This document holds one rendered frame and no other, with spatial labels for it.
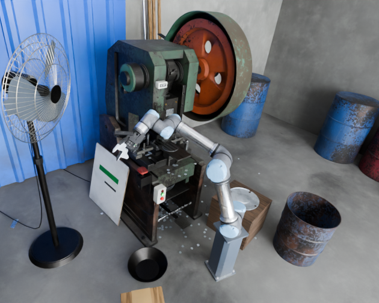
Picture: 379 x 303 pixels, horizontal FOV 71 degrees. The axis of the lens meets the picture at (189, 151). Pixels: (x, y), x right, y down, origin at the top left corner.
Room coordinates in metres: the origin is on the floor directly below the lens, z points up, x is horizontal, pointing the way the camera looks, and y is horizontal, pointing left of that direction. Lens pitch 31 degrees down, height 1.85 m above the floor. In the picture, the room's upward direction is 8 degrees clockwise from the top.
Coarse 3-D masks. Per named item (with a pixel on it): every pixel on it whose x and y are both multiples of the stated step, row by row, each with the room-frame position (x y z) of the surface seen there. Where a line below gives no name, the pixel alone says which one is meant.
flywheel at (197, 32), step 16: (192, 32) 2.24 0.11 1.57; (208, 32) 2.13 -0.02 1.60; (224, 32) 1.99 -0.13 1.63; (192, 48) 2.23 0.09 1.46; (224, 48) 1.96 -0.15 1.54; (208, 64) 2.10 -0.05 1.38; (224, 64) 1.99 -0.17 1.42; (208, 80) 2.08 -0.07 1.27; (224, 80) 1.97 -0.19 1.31; (208, 96) 2.06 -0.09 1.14; (224, 96) 1.91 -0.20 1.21; (208, 112) 2.00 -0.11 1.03
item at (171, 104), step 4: (168, 92) 1.91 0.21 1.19; (168, 96) 1.86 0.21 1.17; (172, 96) 1.87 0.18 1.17; (176, 96) 1.88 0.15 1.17; (168, 100) 1.80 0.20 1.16; (172, 100) 1.83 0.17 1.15; (176, 100) 1.86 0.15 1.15; (168, 104) 1.81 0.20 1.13; (172, 104) 1.83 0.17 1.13; (176, 104) 1.86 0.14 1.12; (168, 108) 1.81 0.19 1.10; (172, 108) 1.83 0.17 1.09; (176, 108) 1.87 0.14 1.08; (168, 112) 1.81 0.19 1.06; (172, 112) 1.84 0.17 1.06; (176, 112) 1.87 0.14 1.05
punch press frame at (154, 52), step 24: (120, 48) 1.92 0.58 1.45; (144, 48) 1.78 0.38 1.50; (168, 48) 1.89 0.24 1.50; (144, 72) 1.69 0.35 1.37; (192, 72) 1.89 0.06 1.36; (120, 96) 1.97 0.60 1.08; (144, 96) 1.71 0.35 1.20; (192, 96) 1.91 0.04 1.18; (120, 120) 1.97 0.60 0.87; (168, 168) 1.69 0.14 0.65; (192, 168) 1.83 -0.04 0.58
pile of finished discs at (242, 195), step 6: (234, 192) 1.87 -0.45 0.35; (240, 192) 1.89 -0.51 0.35; (246, 192) 1.90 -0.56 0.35; (252, 192) 1.91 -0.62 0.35; (234, 198) 1.79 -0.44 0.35; (240, 198) 1.79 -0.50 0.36; (246, 198) 1.81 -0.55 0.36; (252, 198) 1.82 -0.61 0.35; (258, 198) 1.83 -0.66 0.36; (246, 204) 1.73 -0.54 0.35; (252, 204) 1.74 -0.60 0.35; (258, 204) 1.75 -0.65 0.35
